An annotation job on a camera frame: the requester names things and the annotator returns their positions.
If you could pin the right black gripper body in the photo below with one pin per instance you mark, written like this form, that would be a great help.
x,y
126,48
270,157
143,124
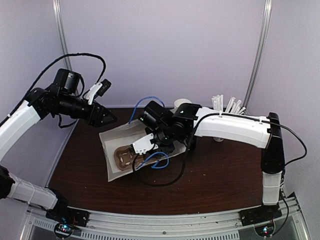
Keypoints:
x,y
165,137

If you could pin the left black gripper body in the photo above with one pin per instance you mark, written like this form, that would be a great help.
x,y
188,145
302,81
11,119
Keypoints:
x,y
66,106

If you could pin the blue checkered paper bag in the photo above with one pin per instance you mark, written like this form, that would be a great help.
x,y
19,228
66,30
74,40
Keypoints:
x,y
124,135

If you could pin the stack of black lids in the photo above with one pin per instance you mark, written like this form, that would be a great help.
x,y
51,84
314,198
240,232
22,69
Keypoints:
x,y
192,143

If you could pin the stack of paper cups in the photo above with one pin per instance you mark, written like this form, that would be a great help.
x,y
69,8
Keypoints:
x,y
181,101

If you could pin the cardboard cup carrier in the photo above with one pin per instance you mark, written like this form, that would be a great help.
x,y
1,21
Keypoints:
x,y
124,156

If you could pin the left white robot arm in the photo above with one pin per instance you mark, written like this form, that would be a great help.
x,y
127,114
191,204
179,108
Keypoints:
x,y
33,109

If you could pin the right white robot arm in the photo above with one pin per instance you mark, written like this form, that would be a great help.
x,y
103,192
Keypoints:
x,y
189,120

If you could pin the white cup holding straws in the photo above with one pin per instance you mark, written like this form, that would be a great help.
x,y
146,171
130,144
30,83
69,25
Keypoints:
x,y
218,139

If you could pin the bundle of white straws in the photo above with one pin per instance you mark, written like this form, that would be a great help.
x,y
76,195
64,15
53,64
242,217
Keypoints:
x,y
234,106

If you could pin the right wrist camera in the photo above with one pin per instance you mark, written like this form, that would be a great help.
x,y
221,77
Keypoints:
x,y
143,145

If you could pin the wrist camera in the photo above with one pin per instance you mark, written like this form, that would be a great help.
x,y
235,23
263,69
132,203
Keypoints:
x,y
97,90
143,145

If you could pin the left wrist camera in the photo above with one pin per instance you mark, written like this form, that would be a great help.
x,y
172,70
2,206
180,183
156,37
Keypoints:
x,y
97,90

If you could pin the left aluminium post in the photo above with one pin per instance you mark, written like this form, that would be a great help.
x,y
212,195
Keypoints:
x,y
60,26

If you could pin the aluminium post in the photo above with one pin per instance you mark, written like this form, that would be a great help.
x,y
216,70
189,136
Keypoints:
x,y
60,26
264,30

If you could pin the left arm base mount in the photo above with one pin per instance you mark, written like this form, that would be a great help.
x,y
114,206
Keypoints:
x,y
62,213

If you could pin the aluminium front rail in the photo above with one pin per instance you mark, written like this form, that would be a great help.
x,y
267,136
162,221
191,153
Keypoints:
x,y
224,225

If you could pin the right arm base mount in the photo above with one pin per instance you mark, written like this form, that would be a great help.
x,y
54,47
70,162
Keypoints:
x,y
260,214

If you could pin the right aluminium post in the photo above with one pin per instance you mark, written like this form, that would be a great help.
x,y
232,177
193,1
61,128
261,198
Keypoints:
x,y
264,30

